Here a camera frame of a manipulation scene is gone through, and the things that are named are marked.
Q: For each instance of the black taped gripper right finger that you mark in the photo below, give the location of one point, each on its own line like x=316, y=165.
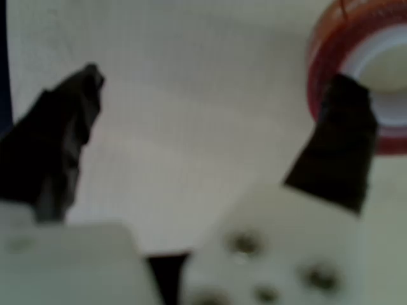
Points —
x=337, y=143

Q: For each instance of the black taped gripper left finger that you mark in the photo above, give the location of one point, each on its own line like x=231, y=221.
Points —
x=44, y=143

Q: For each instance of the red tape roll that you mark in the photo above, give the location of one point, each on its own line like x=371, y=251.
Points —
x=327, y=47

